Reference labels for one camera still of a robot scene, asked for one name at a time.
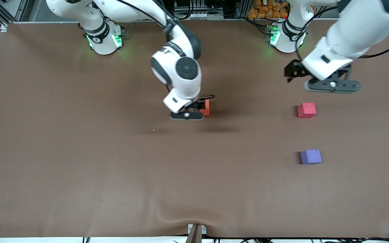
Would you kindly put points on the red foam block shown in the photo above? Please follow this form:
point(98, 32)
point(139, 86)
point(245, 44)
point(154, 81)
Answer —
point(306, 110)

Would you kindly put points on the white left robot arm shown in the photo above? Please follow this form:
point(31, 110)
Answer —
point(360, 27)

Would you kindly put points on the white connector strip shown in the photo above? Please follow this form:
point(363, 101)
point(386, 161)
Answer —
point(198, 15)

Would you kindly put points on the orange foam block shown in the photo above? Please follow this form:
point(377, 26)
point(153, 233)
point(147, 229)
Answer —
point(207, 108)

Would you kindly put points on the pile of orange items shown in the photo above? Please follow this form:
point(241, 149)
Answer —
point(268, 9)

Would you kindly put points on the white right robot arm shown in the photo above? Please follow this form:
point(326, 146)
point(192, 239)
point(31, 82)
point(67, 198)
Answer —
point(181, 81)

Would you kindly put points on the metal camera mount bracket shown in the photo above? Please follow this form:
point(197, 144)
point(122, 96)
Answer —
point(196, 233)

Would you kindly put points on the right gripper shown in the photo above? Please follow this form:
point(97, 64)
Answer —
point(199, 106)

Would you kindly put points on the brown table mat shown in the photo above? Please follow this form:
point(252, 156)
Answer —
point(194, 175)

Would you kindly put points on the purple foam block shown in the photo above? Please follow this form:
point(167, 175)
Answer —
point(311, 157)

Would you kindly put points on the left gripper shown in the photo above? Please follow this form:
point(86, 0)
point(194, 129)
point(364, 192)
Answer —
point(295, 70)

